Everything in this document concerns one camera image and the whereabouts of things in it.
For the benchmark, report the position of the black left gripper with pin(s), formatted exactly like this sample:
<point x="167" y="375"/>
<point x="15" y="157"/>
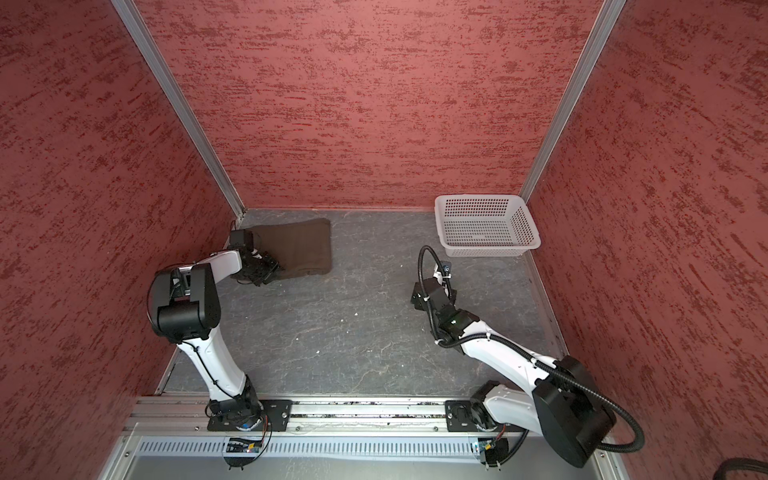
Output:
<point x="273" y="267"/>

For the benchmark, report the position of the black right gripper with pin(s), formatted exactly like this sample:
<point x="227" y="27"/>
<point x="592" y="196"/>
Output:
<point x="416" y="299"/>

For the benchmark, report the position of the brown corduroy trousers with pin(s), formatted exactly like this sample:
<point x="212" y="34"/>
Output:
<point x="300" y="248"/>

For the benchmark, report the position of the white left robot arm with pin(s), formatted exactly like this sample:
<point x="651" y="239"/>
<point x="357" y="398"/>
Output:
<point x="183" y="307"/>

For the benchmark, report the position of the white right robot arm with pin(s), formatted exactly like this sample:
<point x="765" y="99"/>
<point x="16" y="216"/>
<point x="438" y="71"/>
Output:
<point x="561" y="404"/>

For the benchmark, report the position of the white perforated plastic basket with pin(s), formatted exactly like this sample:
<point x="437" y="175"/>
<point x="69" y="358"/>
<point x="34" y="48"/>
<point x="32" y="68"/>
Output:
<point x="483" y="226"/>

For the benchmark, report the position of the right small circuit board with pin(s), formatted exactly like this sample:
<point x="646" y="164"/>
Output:
<point x="492" y="452"/>

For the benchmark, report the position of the small circuit board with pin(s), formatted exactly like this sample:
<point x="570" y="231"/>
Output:
<point x="492" y="452"/>
<point x="244" y="446"/>

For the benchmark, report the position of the left small circuit board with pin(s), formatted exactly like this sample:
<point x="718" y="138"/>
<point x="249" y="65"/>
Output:
<point x="244" y="446"/>

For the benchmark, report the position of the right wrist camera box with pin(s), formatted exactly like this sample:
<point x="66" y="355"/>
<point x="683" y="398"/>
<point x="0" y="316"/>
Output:
<point x="438" y="290"/>

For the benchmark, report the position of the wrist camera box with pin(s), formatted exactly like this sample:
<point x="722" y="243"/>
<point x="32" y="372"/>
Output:
<point x="438" y="290"/>
<point x="242" y="239"/>

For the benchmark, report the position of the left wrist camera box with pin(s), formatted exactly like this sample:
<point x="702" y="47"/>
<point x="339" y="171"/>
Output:
<point x="242" y="239"/>

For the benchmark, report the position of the white slotted cable duct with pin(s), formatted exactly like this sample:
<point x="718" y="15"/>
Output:
<point x="440" y="449"/>

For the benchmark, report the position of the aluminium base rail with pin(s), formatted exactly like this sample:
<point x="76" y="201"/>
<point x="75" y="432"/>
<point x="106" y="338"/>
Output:
<point x="309" y="416"/>

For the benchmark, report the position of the aluminium left corner post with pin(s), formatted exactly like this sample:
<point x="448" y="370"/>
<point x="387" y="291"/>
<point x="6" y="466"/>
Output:
<point x="134" y="23"/>

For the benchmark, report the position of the aluminium corner post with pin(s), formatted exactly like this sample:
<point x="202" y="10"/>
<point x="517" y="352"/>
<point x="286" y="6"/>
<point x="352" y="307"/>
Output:
<point x="134" y="23"/>
<point x="599" y="34"/>

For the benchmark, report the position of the aluminium right corner post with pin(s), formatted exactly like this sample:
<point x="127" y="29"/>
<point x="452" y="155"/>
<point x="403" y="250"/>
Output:
<point x="599" y="34"/>

